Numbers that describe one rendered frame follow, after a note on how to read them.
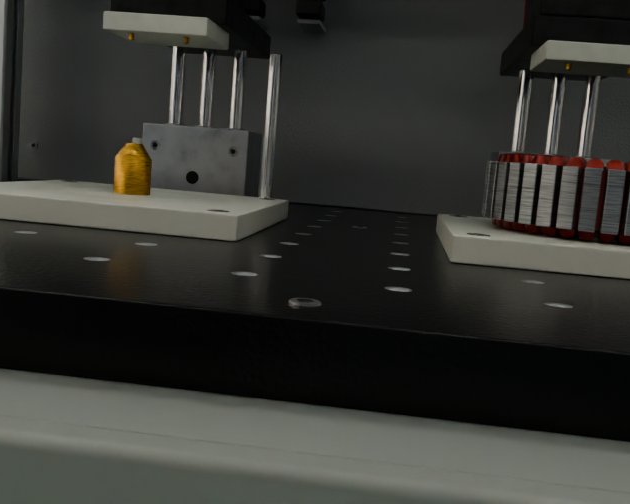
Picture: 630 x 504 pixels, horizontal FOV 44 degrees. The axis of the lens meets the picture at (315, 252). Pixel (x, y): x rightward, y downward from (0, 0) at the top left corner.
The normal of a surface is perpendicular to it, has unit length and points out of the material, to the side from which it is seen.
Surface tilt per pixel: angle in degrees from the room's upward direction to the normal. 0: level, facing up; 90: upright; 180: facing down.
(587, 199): 90
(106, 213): 90
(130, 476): 90
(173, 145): 90
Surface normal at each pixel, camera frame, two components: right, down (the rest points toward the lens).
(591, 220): -0.35, 0.08
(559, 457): 0.08, -0.99
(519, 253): -0.11, 0.11
